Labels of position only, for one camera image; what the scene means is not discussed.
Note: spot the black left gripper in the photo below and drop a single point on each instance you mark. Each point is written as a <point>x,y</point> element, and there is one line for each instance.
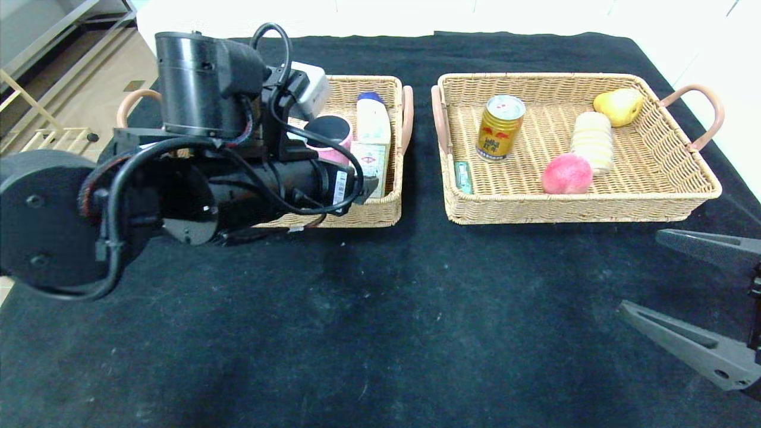
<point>341,188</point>

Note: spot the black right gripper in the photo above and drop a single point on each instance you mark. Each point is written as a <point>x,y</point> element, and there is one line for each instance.
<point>748,364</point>

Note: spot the beige card box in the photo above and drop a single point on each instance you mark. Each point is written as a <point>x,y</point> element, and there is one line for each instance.
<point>373,163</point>

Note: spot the pink mug with dark inside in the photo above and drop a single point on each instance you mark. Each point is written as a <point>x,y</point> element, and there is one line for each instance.
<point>336,142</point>

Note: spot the gold energy drink can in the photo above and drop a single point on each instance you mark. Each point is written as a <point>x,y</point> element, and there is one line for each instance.
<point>498,134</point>

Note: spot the pink peach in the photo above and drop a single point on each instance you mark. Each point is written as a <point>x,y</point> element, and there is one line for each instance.
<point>566,174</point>

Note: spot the ridged beige bread roll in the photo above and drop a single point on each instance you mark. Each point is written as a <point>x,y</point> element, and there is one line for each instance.
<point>593,142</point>

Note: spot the white bottle with blue cap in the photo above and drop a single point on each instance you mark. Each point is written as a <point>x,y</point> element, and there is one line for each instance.
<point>373,122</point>

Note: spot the small green tube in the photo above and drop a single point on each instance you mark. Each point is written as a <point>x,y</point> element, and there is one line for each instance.
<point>463,177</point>

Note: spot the black tablecloth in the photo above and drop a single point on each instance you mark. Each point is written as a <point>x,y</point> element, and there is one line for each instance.
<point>416,327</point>

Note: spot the white cabinet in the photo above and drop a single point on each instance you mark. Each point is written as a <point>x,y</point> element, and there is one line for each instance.
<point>416,18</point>

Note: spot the yellow pear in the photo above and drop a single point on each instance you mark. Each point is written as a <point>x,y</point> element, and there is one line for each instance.
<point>618,107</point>

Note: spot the wooden slatted rack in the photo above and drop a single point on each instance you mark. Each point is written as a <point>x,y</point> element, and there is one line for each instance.
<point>47,134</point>

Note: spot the grey shelf unit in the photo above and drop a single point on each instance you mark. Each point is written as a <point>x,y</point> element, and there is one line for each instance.
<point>35,30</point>

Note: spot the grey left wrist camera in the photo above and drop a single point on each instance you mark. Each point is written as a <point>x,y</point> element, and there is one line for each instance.
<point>309,89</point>

